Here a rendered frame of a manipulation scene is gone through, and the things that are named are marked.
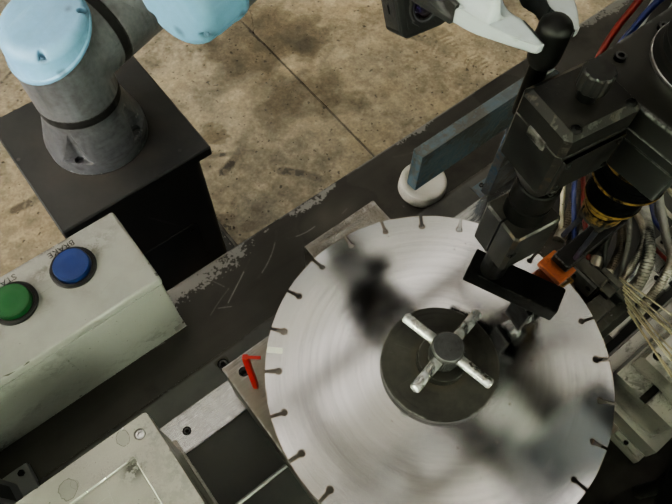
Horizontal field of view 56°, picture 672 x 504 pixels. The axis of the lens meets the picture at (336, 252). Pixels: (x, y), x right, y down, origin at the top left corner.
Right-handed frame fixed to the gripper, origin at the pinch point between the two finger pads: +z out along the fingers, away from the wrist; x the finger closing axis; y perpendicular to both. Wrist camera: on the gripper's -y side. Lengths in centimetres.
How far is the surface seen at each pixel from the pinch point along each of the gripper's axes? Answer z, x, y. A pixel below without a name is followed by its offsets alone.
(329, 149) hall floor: -81, 28, -126
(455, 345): 8.3, -6.9, -25.4
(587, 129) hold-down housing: 6.4, -1.3, -0.9
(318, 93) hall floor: -102, 35, -126
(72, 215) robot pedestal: -40, -36, -50
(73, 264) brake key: -22, -35, -34
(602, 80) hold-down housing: 5.2, -0.4, 1.5
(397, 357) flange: 5.7, -10.9, -29.6
